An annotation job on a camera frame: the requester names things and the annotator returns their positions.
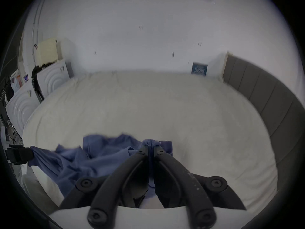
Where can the dark blue shirt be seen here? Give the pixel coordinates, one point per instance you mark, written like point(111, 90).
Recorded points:
point(100, 156)

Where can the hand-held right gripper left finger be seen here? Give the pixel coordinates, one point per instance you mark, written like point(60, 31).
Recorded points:
point(112, 187)

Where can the bed with beige sheet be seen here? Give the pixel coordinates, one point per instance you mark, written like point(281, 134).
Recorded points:
point(166, 108)

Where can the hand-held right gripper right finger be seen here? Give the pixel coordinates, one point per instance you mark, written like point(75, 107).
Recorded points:
point(183, 185)

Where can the blue patterned box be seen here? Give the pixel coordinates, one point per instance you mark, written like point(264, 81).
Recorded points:
point(199, 69)

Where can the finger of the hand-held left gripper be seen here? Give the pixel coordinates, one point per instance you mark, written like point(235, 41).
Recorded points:
point(20, 154)

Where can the white washing machine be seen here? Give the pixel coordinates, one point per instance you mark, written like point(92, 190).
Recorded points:
point(53, 76)
point(20, 106)

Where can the grey padded headboard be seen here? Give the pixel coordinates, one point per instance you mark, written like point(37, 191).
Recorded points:
point(269, 96)

